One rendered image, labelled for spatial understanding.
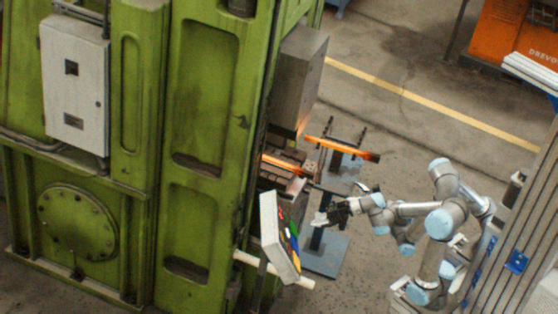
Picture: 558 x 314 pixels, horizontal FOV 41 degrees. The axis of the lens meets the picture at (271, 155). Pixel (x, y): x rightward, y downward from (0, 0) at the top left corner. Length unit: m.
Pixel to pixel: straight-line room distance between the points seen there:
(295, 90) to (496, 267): 1.23
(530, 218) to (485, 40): 4.02
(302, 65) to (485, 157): 3.08
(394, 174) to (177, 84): 2.68
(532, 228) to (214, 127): 1.49
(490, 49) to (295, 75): 4.03
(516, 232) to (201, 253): 1.65
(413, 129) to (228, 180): 2.93
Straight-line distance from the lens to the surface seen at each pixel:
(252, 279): 4.37
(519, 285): 3.56
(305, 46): 3.45
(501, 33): 7.14
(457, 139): 6.26
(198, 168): 3.62
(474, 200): 3.90
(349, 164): 4.52
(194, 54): 3.33
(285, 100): 3.48
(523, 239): 3.42
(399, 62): 7.06
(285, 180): 3.86
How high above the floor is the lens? 3.49
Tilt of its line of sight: 39 degrees down
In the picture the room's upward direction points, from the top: 10 degrees clockwise
